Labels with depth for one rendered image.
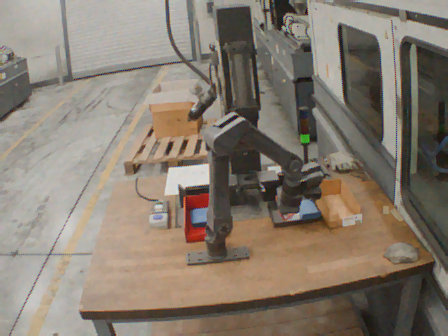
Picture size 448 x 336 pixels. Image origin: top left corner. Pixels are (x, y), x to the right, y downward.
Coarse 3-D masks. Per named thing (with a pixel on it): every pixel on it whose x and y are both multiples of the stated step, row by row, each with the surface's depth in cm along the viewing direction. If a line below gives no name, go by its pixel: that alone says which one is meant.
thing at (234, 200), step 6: (246, 186) 182; (252, 186) 182; (264, 186) 183; (270, 186) 183; (276, 186) 183; (234, 192) 183; (264, 192) 184; (270, 192) 184; (276, 192) 184; (234, 198) 184; (240, 198) 184; (264, 198) 184; (270, 198) 185; (234, 204) 185; (240, 204) 185
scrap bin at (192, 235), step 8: (184, 200) 180; (192, 200) 183; (200, 200) 183; (208, 200) 184; (184, 208) 173; (192, 208) 185; (184, 216) 168; (184, 224) 162; (184, 232) 160; (192, 232) 168; (200, 232) 167; (192, 240) 162; (200, 240) 162
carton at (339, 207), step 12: (324, 180) 180; (336, 180) 181; (324, 192) 182; (336, 192) 182; (348, 192) 171; (324, 204) 163; (336, 204) 175; (348, 204) 172; (324, 216) 165; (336, 216) 166; (348, 216) 165; (360, 216) 159
